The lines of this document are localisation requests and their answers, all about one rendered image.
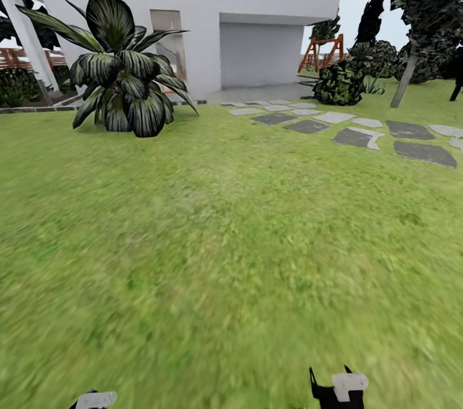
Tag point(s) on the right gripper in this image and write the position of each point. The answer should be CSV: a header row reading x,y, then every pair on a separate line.
x,y
328,398

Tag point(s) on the fixed window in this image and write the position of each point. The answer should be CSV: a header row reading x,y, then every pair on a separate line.
x,y
171,45

